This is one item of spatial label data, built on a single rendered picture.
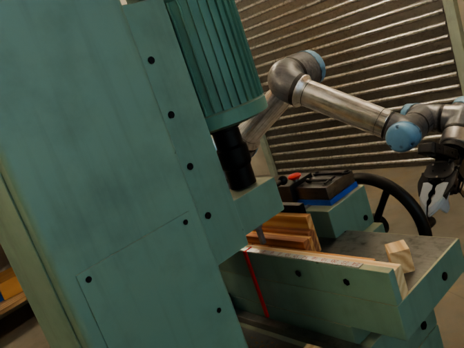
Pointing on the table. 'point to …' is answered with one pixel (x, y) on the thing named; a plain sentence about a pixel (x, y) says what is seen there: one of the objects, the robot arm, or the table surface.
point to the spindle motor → (217, 60)
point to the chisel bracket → (257, 203)
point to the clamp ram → (295, 207)
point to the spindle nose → (234, 157)
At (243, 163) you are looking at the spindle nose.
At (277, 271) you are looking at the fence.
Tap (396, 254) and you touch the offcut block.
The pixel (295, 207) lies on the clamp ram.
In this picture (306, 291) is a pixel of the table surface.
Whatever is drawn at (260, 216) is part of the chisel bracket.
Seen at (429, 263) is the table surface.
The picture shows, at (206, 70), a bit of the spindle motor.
